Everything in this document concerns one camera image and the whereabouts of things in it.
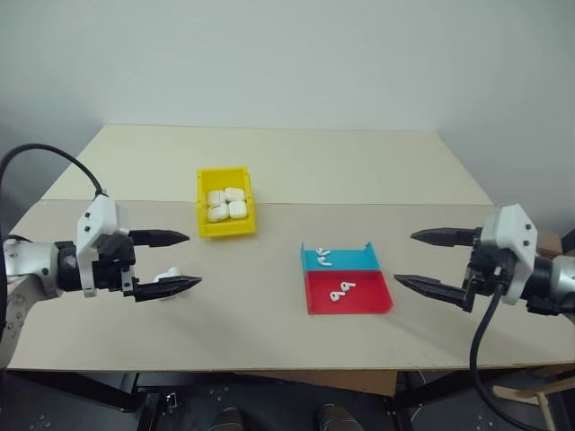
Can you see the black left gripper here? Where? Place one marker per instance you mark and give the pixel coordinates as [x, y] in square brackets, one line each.
[110, 269]

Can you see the blue plastic tray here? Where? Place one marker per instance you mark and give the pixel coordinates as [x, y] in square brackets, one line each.
[355, 259]

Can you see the brown cardboard box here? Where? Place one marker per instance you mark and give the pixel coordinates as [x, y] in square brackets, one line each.
[549, 244]

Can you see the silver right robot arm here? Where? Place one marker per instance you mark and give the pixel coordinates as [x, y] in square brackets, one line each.
[559, 278]

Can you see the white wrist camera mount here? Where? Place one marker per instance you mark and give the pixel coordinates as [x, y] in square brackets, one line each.
[512, 233]
[96, 215]

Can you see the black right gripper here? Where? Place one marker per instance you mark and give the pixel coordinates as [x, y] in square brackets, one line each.
[487, 269]

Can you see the brown board under table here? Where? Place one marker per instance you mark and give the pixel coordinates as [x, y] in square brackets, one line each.
[323, 381]

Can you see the light wooden stool frame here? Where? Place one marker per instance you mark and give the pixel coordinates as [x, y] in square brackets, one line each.
[536, 390]

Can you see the black table frame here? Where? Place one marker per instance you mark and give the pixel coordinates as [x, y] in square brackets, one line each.
[90, 393]

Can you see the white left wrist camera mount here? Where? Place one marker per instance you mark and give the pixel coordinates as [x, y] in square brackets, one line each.
[96, 215]

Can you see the red plastic tray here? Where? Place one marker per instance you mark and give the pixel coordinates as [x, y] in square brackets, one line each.
[364, 298]

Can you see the dark rounded shape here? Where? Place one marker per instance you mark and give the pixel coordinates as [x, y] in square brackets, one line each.
[334, 417]
[227, 419]

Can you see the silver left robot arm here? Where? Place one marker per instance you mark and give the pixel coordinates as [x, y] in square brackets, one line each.
[27, 262]

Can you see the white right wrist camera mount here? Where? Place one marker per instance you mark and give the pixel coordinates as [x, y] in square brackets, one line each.
[512, 233]

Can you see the yellow plastic bin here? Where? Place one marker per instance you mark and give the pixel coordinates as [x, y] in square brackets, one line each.
[227, 228]

